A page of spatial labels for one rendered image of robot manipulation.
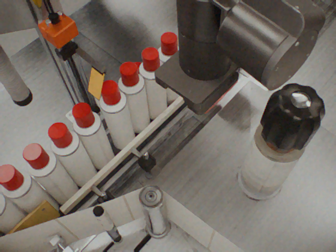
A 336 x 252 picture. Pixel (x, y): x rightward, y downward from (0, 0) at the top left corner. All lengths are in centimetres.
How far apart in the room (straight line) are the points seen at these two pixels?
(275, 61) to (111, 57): 78
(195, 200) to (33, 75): 57
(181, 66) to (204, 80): 3
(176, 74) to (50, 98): 63
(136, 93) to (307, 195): 40
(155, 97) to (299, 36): 50
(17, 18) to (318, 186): 64
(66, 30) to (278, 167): 41
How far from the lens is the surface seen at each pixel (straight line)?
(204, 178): 76
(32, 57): 109
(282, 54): 27
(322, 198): 80
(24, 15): 45
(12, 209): 66
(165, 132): 81
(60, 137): 60
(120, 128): 71
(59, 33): 59
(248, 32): 29
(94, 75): 63
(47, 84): 101
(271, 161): 60
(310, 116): 51
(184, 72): 39
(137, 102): 70
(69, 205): 74
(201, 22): 32
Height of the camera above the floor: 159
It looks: 60 degrees down
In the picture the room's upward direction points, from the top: 4 degrees counter-clockwise
